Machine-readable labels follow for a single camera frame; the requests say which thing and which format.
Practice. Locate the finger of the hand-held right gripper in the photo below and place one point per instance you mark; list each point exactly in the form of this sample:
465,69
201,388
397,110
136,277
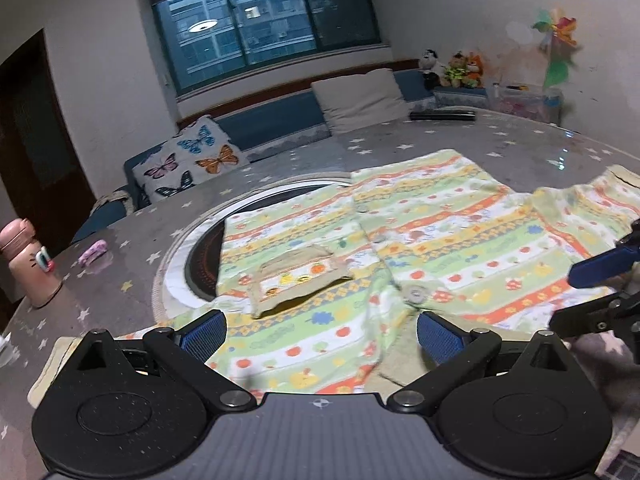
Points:
580,316
600,266

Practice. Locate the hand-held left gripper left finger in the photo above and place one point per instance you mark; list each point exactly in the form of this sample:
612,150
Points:
204,334

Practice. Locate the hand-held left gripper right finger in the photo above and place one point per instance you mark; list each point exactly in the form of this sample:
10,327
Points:
440,335

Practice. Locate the striped fruit-print baby shirt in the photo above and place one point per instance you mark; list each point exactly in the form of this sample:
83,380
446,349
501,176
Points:
430,230

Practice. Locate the round black induction cooker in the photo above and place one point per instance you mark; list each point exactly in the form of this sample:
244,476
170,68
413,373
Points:
200,265

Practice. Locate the grey star-print tablecloth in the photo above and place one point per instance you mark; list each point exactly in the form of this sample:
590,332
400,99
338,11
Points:
125,210

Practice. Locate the butterfly print pillow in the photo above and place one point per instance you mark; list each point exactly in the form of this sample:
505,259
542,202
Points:
187,160

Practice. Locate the clear plastic toy box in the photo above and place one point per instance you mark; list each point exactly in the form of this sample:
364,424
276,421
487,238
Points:
530,105

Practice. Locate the pink water bottle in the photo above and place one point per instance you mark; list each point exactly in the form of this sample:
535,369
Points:
25,265

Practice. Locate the black remote control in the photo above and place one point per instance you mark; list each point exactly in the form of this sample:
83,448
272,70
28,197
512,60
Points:
442,115

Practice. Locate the blue bench sofa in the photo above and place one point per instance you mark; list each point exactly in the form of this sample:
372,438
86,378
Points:
280,120

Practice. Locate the orange fox plush toy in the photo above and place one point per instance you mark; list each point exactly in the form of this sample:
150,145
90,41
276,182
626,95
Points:
475,70

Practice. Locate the colourful pinwheel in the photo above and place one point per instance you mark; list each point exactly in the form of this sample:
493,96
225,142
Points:
560,35

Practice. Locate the brown bear plush toy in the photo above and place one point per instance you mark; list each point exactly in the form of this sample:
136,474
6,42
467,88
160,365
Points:
457,72

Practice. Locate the beige pillow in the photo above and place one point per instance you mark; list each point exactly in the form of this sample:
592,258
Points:
360,100

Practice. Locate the dark wooden door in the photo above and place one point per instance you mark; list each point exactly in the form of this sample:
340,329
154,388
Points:
35,150

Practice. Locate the panda plush toy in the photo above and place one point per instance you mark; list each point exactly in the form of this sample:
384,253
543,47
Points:
430,67

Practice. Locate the window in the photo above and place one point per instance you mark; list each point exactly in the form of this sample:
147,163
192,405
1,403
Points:
270,20

